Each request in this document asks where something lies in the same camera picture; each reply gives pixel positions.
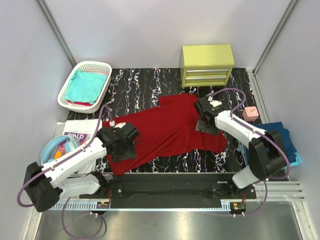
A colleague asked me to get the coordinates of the blue t shirt pile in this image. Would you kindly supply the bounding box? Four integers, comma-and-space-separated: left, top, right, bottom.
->
252, 122, 301, 167

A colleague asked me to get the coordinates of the light blue shirt under pile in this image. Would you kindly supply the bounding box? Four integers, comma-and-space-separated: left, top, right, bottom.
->
236, 139, 302, 167

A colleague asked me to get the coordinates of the light blue ring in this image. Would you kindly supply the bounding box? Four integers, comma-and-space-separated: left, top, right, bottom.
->
39, 135, 81, 168

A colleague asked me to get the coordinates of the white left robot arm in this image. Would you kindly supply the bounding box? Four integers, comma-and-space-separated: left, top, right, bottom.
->
21, 122, 140, 213

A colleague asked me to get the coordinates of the colourful Roald Dahl book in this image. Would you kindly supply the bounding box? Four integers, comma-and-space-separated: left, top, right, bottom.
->
53, 132, 90, 159

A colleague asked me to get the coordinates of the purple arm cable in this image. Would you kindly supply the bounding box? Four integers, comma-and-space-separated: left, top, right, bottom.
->
207, 87, 291, 181
16, 104, 116, 208

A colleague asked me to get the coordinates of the red t shirt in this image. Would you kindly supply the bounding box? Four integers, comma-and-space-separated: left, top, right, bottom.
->
107, 93, 227, 176

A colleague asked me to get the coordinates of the white plastic laundry basket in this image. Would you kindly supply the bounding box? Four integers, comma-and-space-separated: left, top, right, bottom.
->
57, 60, 112, 114

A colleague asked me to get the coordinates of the aluminium frame post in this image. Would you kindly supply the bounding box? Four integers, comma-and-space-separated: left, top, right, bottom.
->
35, 0, 77, 67
252, 0, 301, 75

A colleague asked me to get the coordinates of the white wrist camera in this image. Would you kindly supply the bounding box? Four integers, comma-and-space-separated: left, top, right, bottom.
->
114, 122, 126, 128
210, 100, 222, 107

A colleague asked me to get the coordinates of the teal folded t shirt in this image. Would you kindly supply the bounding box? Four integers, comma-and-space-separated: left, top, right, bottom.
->
65, 70, 108, 103

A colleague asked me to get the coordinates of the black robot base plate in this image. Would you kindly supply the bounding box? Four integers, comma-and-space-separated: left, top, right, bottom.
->
80, 173, 257, 210

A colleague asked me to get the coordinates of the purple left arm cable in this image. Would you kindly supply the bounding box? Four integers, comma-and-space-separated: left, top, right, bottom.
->
16, 104, 116, 208

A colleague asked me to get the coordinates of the yellow green drawer cabinet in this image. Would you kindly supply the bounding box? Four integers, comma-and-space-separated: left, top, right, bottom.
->
180, 44, 235, 87

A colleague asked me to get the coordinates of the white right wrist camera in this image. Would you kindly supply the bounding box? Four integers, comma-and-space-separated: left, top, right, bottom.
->
210, 100, 222, 107

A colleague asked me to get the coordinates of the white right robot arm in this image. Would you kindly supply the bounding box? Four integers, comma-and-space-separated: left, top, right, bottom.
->
193, 97, 290, 199

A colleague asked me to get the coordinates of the pink cube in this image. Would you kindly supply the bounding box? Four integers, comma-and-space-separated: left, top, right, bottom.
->
242, 106, 259, 122

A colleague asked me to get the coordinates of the pink folded shirt in basket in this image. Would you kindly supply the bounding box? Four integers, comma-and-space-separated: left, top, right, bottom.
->
67, 100, 96, 107

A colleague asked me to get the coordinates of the aluminium frame post right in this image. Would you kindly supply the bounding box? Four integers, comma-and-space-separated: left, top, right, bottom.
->
252, 0, 301, 75

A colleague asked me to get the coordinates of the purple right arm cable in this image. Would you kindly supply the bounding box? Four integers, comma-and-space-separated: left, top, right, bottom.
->
207, 87, 291, 181

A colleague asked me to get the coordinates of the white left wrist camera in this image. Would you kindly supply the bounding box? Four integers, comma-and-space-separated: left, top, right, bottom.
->
114, 122, 126, 128

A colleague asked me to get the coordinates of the aluminium frame post left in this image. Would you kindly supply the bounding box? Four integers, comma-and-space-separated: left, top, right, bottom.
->
35, 0, 77, 67

